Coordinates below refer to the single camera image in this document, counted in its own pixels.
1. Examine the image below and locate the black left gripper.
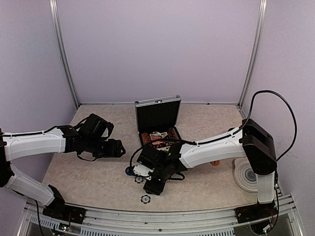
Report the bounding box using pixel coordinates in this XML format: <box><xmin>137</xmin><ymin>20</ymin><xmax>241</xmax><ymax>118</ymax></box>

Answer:
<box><xmin>84</xmin><ymin>136</ymin><xmax>126</xmax><ymax>158</ymax></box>

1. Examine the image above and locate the single black white chip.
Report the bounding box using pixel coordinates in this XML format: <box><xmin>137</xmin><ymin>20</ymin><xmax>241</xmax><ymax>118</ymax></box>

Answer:
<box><xmin>141</xmin><ymin>195</ymin><xmax>151</xmax><ymax>204</ymax></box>

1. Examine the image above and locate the blue round button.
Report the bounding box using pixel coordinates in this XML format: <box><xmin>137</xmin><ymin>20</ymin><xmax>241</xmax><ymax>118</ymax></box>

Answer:
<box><xmin>125</xmin><ymin>166</ymin><xmax>134</xmax><ymax>176</ymax></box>

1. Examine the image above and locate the red playing card deck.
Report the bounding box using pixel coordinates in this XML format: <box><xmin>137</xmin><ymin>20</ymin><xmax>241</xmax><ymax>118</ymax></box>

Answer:
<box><xmin>150</xmin><ymin>132</ymin><xmax>168</xmax><ymax>141</ymax></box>

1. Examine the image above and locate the aluminium poker chip case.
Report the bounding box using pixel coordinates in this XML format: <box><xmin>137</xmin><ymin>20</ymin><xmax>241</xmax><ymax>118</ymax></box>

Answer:
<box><xmin>134</xmin><ymin>95</ymin><xmax>182</xmax><ymax>146</ymax></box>

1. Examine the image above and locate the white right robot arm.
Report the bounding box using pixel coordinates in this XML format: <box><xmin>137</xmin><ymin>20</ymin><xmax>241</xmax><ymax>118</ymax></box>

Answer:
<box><xmin>131</xmin><ymin>118</ymin><xmax>277</xmax><ymax>218</ymax></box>

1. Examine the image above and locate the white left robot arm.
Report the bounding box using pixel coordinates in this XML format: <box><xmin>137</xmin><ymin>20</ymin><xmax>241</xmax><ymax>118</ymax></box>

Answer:
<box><xmin>0</xmin><ymin>114</ymin><xmax>126</xmax><ymax>219</ymax></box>

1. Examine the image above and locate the dark red chip row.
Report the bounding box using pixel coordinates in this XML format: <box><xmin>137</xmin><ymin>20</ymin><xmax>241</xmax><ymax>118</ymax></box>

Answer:
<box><xmin>168</xmin><ymin>127</ymin><xmax>180</xmax><ymax>143</ymax></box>

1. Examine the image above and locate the orange round button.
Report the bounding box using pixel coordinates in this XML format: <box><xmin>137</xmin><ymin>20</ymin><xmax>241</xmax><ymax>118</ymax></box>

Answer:
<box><xmin>210</xmin><ymin>161</ymin><xmax>220</xmax><ymax>166</ymax></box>

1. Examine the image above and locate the grey striped plate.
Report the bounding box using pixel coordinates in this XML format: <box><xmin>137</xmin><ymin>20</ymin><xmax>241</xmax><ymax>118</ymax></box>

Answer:
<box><xmin>233</xmin><ymin>158</ymin><xmax>258</xmax><ymax>193</ymax></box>

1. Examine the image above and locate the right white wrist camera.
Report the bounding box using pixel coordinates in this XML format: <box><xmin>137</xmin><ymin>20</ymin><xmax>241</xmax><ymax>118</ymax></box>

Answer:
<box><xmin>133</xmin><ymin>165</ymin><xmax>153</xmax><ymax>177</ymax></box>

